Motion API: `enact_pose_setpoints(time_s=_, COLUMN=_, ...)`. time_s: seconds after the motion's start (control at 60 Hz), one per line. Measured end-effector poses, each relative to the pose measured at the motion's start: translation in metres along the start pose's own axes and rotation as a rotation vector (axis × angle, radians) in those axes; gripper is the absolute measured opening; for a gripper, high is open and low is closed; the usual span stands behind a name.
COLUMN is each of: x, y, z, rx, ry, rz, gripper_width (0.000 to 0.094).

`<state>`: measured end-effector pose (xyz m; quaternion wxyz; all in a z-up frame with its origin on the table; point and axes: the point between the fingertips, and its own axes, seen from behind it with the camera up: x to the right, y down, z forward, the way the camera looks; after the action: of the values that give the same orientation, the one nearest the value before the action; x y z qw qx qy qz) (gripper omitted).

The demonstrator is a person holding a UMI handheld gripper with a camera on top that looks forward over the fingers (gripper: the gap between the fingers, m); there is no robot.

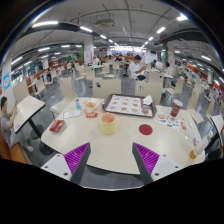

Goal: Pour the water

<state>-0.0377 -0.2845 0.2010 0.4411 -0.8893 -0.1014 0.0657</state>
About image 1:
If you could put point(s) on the brown food tray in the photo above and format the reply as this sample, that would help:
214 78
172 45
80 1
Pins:
128 105

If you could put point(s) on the small red snack wrapper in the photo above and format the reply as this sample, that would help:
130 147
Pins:
92 115

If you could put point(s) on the neighbouring white table left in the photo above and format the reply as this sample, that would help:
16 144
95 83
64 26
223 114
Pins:
27 109

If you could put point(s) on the colourful printed flyer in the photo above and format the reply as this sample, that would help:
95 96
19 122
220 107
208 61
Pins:
167 120

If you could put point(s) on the seated person grey shirt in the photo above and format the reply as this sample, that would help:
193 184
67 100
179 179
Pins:
7 122

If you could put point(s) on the red paper drink cup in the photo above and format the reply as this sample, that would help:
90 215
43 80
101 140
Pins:
177 104

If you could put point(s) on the cream yellow plastic cup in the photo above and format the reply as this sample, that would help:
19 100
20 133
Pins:
108 123

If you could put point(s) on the beige chair left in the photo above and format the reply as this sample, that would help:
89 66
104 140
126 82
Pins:
69 95

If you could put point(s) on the crumpled white napkin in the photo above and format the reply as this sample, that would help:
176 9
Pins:
147 100

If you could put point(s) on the beige chair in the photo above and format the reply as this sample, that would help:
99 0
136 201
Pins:
154 89
176 90
69 95
103 87

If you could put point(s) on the beige chair middle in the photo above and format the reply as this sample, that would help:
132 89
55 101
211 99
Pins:
103 87

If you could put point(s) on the round dark red coaster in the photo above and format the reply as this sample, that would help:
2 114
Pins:
145 129

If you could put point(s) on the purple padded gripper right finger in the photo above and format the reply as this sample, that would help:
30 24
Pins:
151 165

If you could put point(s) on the seated man white shirt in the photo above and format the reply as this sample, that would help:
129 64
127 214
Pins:
136 70

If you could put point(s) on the bottle with orange drink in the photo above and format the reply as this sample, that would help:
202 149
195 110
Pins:
200 147

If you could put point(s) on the small clear water bottle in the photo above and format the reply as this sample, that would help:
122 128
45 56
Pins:
77 104

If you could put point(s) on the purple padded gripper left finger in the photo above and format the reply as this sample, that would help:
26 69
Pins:
69 166

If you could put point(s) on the beige chair far right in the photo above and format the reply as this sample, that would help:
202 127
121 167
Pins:
176 90

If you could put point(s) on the white takeaway food box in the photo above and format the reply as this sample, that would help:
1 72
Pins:
91 105

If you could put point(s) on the red packet on table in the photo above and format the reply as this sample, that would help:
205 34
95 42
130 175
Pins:
57 125

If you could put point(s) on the white paper receipt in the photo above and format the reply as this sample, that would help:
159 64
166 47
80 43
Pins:
71 114

